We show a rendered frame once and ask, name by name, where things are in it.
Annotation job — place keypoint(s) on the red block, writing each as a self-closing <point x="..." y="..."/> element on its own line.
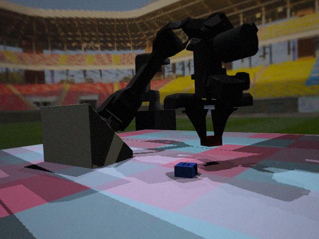
<point x="212" y="140"/>

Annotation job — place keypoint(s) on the blue block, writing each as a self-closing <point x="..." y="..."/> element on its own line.
<point x="185" y="170"/>

